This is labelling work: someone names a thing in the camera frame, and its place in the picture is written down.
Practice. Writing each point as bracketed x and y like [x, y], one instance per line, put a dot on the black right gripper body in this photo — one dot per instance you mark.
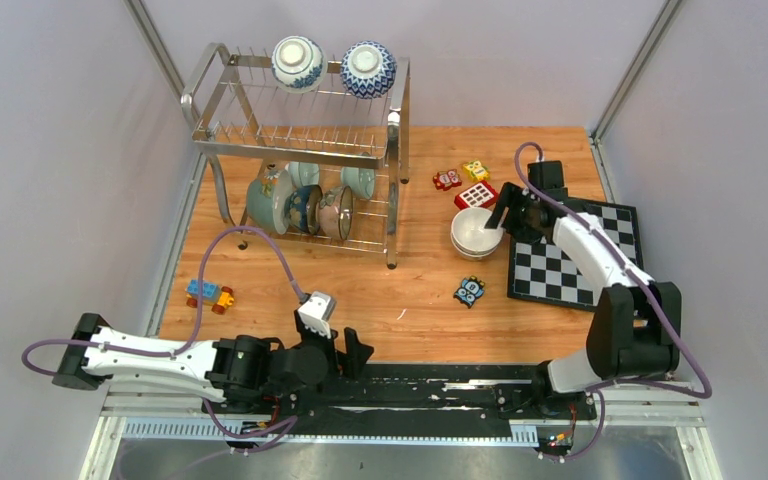
[521, 225]

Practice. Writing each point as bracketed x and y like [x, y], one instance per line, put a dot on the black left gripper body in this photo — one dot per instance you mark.
[326, 345]

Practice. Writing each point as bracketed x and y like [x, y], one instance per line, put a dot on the cream bowl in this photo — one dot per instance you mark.
[468, 230]
[474, 256]

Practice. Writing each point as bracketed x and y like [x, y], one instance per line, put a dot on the pink brown bowl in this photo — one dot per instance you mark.
[335, 211]

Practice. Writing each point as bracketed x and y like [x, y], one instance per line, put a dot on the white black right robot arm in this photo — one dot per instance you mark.
[634, 335]

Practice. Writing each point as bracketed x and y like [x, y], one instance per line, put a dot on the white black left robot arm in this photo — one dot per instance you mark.
[243, 370]

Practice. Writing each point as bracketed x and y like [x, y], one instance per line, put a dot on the steel two-tier dish rack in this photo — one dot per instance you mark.
[236, 109]

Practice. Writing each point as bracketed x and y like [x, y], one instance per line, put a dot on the red calculator toy block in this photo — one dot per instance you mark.
[479, 195]

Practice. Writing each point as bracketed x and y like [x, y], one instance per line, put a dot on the yellow owl toy block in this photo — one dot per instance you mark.
[476, 171]

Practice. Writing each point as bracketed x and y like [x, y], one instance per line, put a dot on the black white checkerboard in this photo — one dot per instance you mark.
[543, 273]

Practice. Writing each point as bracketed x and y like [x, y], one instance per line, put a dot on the red owl toy block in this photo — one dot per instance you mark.
[446, 180]

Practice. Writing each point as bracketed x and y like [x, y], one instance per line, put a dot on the blue owl toy block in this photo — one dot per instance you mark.
[469, 291]

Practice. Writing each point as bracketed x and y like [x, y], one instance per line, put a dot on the blue orange toy car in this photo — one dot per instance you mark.
[219, 298]

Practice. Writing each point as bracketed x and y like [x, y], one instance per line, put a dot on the small celadon cup right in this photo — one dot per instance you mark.
[361, 181]

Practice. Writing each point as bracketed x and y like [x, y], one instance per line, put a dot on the small celadon cup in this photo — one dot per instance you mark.
[361, 181]
[303, 174]

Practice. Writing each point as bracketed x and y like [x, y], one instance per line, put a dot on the dark blue floral bowl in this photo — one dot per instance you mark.
[303, 209]

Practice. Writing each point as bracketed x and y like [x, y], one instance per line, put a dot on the blue white patterned bowl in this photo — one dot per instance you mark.
[368, 70]

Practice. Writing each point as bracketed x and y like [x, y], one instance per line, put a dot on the small celadon cup left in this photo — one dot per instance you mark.
[303, 174]

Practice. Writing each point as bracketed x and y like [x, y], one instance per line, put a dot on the white blue floral bowl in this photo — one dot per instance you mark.
[299, 64]

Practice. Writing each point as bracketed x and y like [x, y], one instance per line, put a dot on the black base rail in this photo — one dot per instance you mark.
[410, 404]

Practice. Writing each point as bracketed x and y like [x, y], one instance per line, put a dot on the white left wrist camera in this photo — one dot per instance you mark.
[315, 312]

